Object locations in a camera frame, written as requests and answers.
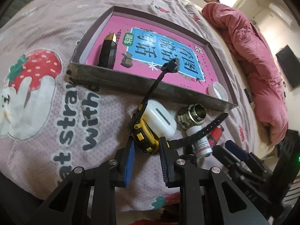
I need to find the black television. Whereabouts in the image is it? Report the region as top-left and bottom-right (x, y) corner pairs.
(276, 45), (300, 88)

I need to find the white medicine bottle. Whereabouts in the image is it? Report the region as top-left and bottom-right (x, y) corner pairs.
(186, 125), (213, 160)

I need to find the small black clip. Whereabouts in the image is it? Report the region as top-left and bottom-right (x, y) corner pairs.
(180, 145), (197, 167)

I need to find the pink and blue book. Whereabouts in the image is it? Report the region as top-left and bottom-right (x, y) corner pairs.
(85, 15), (218, 94)

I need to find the white plastic bottle cap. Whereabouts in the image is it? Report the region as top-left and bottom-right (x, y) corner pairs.
(207, 82), (229, 102)

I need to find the red lighter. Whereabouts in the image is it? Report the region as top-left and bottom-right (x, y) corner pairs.
(207, 125), (224, 148)

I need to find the pink strawberry bear blanket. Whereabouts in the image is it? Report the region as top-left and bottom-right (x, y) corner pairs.
(1, 0), (259, 200)

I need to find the crumpled pink duvet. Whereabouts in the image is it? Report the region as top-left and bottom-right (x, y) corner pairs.
(202, 3), (288, 145)

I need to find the white earbuds case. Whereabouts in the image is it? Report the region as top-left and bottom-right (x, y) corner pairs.
(142, 100), (177, 140)

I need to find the brass metal fitting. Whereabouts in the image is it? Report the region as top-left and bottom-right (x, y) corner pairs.
(176, 104), (206, 131)

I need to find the shallow grey cardboard box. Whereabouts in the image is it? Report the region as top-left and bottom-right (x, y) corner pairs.
(66, 6), (238, 111)

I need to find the white air conditioner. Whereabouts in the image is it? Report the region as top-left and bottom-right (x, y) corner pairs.
(268, 3), (293, 26)

